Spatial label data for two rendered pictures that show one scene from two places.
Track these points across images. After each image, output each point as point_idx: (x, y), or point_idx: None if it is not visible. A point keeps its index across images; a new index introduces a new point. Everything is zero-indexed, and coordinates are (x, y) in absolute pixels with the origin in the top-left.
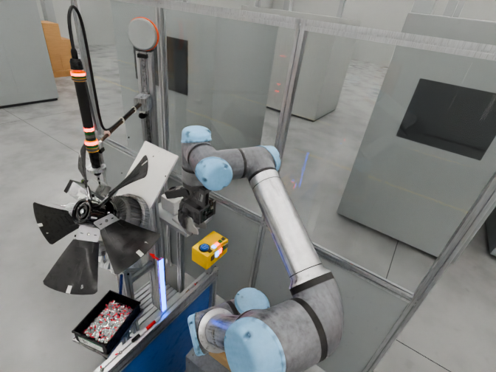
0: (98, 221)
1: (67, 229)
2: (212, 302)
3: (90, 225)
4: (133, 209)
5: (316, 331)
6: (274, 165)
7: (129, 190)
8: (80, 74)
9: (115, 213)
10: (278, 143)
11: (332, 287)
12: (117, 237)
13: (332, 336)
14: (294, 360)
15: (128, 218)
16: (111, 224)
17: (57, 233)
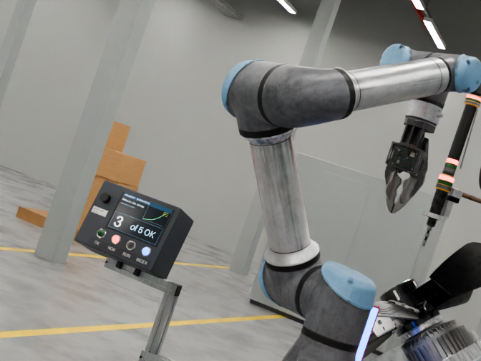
0: (396, 302)
1: (380, 338)
2: None
3: None
4: (453, 336)
5: (278, 64)
6: (452, 64)
7: None
8: (472, 95)
9: (424, 318)
10: None
11: (328, 70)
12: (384, 306)
13: (279, 69)
14: (250, 67)
15: (434, 337)
16: (400, 306)
17: (371, 344)
